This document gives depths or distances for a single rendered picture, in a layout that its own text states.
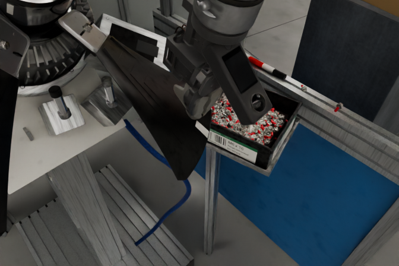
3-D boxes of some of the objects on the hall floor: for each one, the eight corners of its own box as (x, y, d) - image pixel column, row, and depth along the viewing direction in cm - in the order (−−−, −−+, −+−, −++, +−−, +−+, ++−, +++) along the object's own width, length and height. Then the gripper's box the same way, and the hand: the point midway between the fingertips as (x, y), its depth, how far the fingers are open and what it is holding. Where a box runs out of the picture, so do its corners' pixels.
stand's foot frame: (22, 232, 141) (15, 224, 135) (112, 173, 163) (109, 164, 157) (94, 361, 108) (88, 357, 103) (194, 266, 131) (193, 258, 125)
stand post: (104, 269, 130) (10, 107, 65) (123, 253, 134) (53, 87, 69) (110, 278, 127) (19, 118, 63) (129, 262, 132) (62, 97, 67)
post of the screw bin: (203, 252, 135) (206, 120, 77) (207, 247, 136) (212, 113, 79) (209, 256, 134) (217, 125, 76) (213, 250, 135) (223, 118, 78)
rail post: (312, 300, 122) (405, 189, 66) (317, 292, 124) (413, 178, 68) (320, 309, 120) (426, 202, 64) (326, 300, 122) (433, 190, 66)
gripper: (220, -20, 41) (190, 81, 59) (165, 1, 37) (151, 103, 54) (268, 21, 39) (221, 113, 56) (215, 49, 34) (183, 139, 52)
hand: (199, 116), depth 54 cm, fingers closed
